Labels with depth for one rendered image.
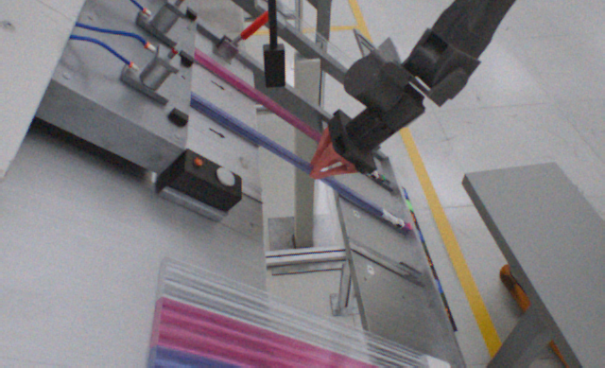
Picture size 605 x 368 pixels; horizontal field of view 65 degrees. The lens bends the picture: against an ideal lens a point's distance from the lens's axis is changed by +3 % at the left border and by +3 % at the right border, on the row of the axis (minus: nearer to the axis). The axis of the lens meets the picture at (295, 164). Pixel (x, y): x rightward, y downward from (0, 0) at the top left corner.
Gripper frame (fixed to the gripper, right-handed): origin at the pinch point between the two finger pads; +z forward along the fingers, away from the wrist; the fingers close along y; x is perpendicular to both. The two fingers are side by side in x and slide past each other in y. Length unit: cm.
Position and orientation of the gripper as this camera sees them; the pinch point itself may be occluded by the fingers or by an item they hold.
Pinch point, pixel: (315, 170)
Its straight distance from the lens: 75.3
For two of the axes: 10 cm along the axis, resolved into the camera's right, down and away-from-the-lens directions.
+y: 1.1, 7.0, -7.0
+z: -7.0, 5.6, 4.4
